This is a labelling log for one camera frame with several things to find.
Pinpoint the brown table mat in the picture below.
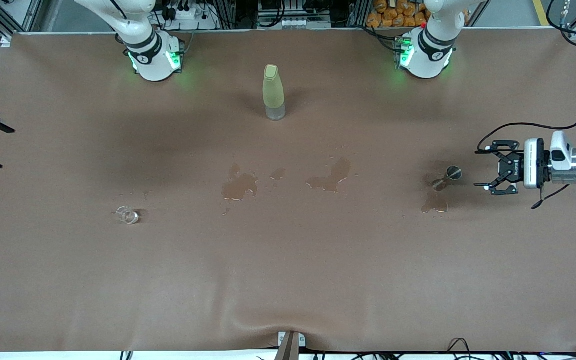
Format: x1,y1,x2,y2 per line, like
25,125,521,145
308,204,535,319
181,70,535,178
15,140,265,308
0,27,576,353

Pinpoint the clear glass measuring beaker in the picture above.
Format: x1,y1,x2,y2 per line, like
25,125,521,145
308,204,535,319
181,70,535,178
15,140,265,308
114,206,141,225

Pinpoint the white power strip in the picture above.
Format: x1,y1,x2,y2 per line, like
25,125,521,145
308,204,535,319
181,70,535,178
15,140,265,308
258,15,331,30
158,0,219,31

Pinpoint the pile of orange breads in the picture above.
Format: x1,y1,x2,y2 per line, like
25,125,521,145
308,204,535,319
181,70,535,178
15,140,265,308
366,0,429,29

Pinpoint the steel double jigger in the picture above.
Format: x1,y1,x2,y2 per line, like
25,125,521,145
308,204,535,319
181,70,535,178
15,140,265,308
432,166,463,192

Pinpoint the grey mounting bracket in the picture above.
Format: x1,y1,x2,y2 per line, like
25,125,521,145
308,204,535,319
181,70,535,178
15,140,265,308
277,331,307,360

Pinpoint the black left camera cable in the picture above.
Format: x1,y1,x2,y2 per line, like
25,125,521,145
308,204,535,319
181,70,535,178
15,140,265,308
477,0,576,153

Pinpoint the yellow-green water bottle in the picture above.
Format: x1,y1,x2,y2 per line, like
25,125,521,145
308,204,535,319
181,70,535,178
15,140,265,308
262,64,287,121

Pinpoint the black cable loop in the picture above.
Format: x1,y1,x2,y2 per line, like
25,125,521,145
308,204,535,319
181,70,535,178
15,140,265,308
447,338,472,360

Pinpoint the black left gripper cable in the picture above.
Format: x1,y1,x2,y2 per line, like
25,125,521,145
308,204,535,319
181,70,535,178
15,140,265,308
531,184,570,210

